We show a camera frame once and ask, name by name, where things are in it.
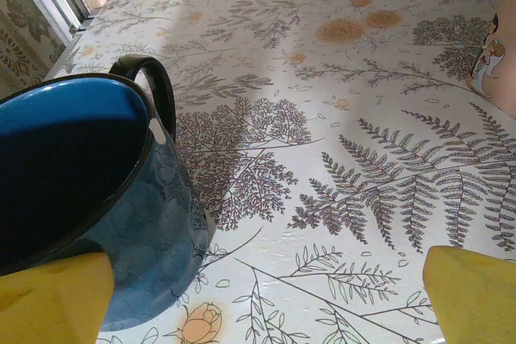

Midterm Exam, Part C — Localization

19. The blue enamel mug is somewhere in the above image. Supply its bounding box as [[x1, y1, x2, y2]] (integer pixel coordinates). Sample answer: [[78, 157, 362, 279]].
[[0, 56, 209, 333]]

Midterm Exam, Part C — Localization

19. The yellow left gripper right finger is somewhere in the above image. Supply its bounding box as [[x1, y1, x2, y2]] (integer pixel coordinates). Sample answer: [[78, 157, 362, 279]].
[[422, 244, 516, 344]]

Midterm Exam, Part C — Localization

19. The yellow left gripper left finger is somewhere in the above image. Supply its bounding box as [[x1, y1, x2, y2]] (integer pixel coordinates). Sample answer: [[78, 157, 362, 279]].
[[0, 252, 115, 344]]

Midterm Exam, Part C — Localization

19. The floral patterned tablecloth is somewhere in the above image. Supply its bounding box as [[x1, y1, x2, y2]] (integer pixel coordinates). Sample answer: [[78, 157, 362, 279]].
[[42, 0, 516, 344]]

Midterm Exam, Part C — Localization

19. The pink cartoon print box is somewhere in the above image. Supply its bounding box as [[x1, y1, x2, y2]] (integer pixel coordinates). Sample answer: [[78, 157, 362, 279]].
[[465, 0, 516, 119]]

